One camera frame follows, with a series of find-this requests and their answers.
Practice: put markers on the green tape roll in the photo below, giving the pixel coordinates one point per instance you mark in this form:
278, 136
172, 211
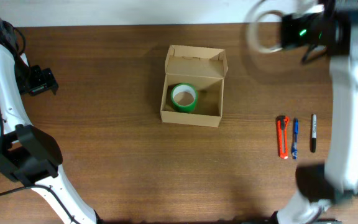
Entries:
184, 98

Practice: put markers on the orange utility knife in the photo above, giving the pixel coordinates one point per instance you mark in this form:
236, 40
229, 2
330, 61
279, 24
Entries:
282, 125

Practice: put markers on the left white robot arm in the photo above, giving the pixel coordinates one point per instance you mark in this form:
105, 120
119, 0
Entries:
27, 154

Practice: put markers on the brown cardboard box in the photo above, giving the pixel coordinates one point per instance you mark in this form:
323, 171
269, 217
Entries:
205, 69

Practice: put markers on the black permanent marker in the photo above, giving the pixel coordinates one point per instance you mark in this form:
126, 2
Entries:
313, 134

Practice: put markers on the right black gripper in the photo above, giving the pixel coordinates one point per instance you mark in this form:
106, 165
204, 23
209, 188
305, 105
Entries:
286, 25

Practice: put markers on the blue ballpoint pen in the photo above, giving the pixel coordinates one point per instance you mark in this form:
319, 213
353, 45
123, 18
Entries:
294, 150

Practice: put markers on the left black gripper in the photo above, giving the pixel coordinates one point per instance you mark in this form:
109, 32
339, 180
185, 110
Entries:
45, 80

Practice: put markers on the white masking tape roll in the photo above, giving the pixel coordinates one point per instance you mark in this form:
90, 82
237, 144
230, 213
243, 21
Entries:
279, 9

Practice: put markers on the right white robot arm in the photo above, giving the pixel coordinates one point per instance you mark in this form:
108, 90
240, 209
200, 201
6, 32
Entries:
321, 186

